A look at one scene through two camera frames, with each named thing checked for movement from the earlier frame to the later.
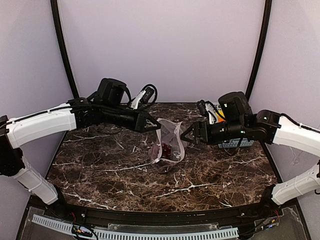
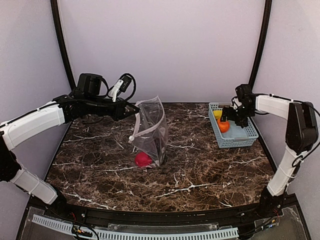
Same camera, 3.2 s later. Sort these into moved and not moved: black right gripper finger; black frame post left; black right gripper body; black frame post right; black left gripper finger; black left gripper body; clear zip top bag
Moved: black right gripper finger; black right gripper body; clear zip top bag; black left gripper body; black left gripper finger
Not moved: black frame post left; black frame post right
